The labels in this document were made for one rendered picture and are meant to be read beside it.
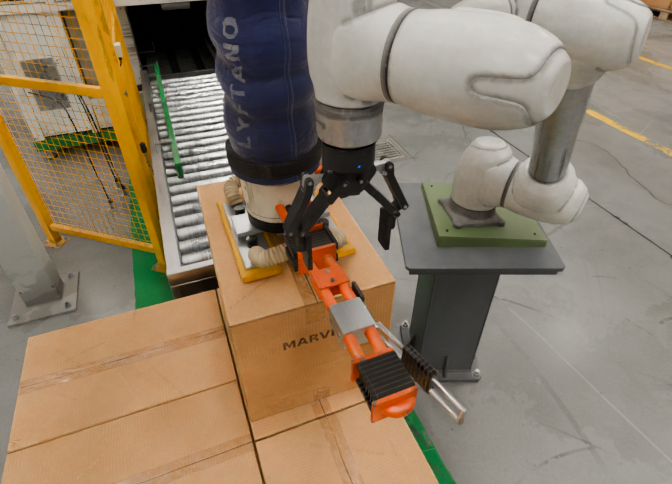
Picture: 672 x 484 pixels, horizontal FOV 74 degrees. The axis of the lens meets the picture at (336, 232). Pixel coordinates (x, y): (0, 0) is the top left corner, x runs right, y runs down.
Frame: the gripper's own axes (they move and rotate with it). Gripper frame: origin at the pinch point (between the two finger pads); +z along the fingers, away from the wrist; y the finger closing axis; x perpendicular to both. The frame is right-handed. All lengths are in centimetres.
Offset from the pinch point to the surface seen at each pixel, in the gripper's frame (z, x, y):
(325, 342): 42.8, -15.0, -1.2
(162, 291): 122, -135, 47
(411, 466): 68, 11, -14
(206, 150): 69, -178, 8
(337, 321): 12.3, 3.9, 3.1
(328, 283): 12.4, -5.4, 1.3
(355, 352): 13.0, 10.5, 2.6
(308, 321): 33.3, -15.1, 2.9
